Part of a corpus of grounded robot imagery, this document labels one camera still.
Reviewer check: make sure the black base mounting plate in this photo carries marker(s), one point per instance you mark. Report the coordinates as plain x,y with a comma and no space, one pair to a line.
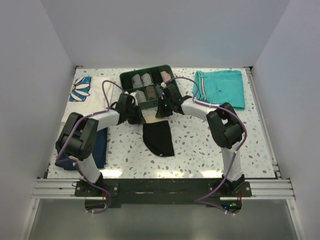
163,191

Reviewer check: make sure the light grey rolled sock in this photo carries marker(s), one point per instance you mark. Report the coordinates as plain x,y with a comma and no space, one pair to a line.
146,79

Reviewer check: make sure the navy blue garment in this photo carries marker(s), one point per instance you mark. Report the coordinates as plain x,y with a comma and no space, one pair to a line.
99,153

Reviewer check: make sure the black underwear beige waistband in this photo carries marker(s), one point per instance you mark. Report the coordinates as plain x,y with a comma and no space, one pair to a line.
157,137

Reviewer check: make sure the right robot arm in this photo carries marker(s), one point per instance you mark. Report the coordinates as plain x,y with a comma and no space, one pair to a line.
226,129

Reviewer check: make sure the green divided organizer tray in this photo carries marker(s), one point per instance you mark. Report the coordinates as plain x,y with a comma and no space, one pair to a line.
126,82

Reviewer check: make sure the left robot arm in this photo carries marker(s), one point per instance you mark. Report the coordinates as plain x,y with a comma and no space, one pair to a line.
78,136

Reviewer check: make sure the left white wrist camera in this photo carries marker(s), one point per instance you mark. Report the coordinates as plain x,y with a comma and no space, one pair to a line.
135,95

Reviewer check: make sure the beige grey rolled sock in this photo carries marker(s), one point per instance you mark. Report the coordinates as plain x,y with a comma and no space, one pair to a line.
140,95

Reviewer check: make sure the brown rolled sock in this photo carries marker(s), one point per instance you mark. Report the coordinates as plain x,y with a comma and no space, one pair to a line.
151,93

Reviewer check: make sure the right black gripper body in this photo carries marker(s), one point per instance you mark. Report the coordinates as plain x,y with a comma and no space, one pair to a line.
165,99

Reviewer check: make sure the teal folded shorts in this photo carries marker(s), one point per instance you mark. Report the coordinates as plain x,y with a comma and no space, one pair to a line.
218,87

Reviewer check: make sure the white daisy print shirt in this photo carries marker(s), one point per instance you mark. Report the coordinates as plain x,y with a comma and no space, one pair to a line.
88,95

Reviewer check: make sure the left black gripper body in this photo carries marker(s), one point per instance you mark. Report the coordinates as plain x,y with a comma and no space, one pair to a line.
134,115

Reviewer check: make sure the pink rolled underwear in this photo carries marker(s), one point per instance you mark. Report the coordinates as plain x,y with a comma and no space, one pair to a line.
166,77

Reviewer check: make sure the striped rolled sock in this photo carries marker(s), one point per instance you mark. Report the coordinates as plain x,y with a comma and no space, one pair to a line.
159,90

